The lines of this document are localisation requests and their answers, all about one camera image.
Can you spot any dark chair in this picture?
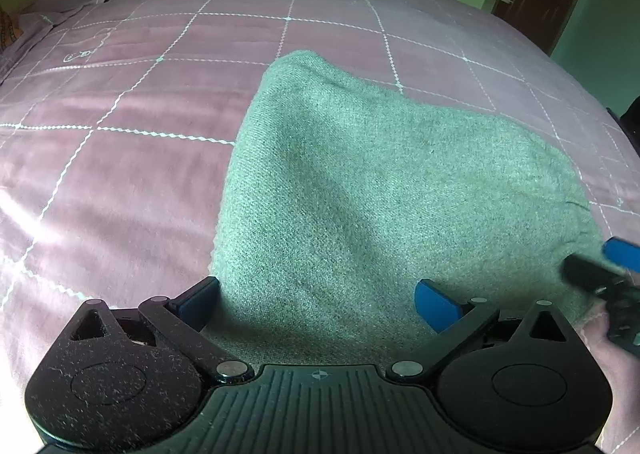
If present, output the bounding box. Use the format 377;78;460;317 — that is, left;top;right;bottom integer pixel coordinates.
606;97;640;155

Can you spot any pink checked bed sheet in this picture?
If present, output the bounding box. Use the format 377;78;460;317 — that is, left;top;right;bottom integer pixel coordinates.
1;0;639;453

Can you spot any orange striped pillow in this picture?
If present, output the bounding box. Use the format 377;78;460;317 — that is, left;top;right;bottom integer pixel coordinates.
0;8;23;52

